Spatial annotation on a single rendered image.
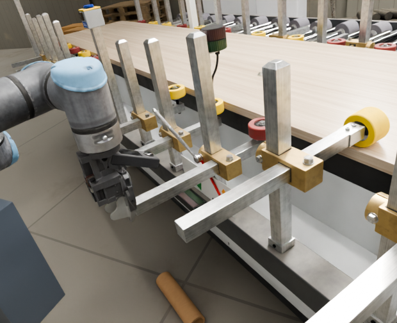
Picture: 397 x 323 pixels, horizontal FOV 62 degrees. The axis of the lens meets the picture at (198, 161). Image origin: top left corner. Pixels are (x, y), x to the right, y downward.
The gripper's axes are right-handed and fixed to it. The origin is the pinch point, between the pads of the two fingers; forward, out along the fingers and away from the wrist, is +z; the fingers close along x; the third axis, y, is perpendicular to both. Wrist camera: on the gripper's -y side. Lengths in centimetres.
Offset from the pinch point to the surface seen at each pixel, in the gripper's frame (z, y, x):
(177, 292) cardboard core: 75, -16, -31
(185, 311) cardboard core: 75, -14, -21
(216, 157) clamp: -5.1, -25.3, 0.0
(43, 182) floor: 84, 15, -197
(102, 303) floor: 83, 13, -56
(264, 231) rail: 11.8, -27.9, 14.8
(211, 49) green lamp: -31.9, -28.9, -2.5
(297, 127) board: -8.7, -46.4, 7.9
